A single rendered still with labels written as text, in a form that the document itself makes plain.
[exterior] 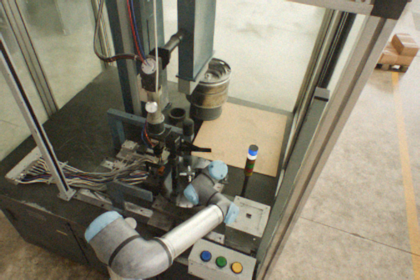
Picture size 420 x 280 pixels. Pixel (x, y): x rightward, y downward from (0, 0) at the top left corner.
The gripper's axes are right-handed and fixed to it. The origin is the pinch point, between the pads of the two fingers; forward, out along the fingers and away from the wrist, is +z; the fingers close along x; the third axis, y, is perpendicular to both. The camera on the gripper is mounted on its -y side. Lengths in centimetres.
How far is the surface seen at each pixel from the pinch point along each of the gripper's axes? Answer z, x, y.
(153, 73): -41, -31, 32
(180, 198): 1.0, 9.6, 9.8
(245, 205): -1.0, 9.8, -22.5
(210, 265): -12.0, 37.3, -3.8
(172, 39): -34, -52, 26
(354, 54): -106, -10, -1
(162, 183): 7.1, 2.6, 18.7
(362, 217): 76, 3, -155
